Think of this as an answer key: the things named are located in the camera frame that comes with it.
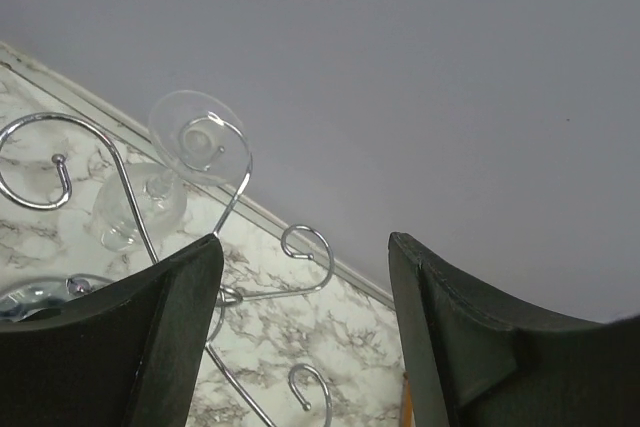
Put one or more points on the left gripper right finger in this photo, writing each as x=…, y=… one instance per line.
x=477, y=356

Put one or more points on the clear wine glass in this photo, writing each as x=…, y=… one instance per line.
x=199, y=140

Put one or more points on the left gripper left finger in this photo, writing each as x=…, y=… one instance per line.
x=125, y=354

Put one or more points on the wooden dish rack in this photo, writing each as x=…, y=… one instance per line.
x=406, y=418

